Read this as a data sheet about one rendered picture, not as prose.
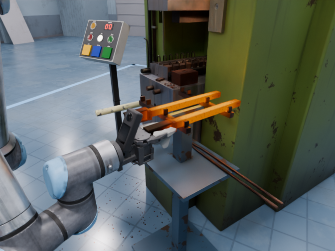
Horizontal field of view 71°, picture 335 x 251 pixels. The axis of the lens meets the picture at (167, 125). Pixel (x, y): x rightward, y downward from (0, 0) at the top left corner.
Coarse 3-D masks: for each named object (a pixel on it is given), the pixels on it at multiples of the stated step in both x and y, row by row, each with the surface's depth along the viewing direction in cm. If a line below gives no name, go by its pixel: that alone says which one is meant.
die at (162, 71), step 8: (200, 56) 156; (152, 64) 142; (168, 64) 134; (176, 64) 135; (184, 64) 135; (200, 64) 140; (152, 72) 145; (160, 72) 136; (200, 72) 143; (168, 80) 132
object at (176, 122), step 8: (224, 104) 89; (232, 104) 90; (200, 112) 82; (208, 112) 83; (216, 112) 86; (168, 120) 75; (176, 120) 76; (184, 120) 77; (192, 120) 79; (144, 128) 71; (152, 128) 70; (160, 128) 73; (176, 128) 75
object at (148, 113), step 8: (200, 96) 97; (208, 96) 98; (216, 96) 101; (168, 104) 89; (176, 104) 89; (184, 104) 91; (192, 104) 94; (144, 112) 82; (152, 112) 83; (160, 112) 86; (144, 120) 83
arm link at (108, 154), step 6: (96, 144) 60; (102, 144) 60; (108, 144) 60; (102, 150) 58; (108, 150) 59; (114, 150) 60; (102, 156) 58; (108, 156) 58; (114, 156) 59; (108, 162) 58; (114, 162) 59; (108, 168) 59; (114, 168) 60
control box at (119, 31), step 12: (96, 24) 167; (108, 24) 161; (120, 24) 156; (84, 36) 171; (96, 36) 165; (108, 36) 160; (120, 36) 156; (120, 48) 159; (96, 60) 167; (108, 60) 158; (120, 60) 162
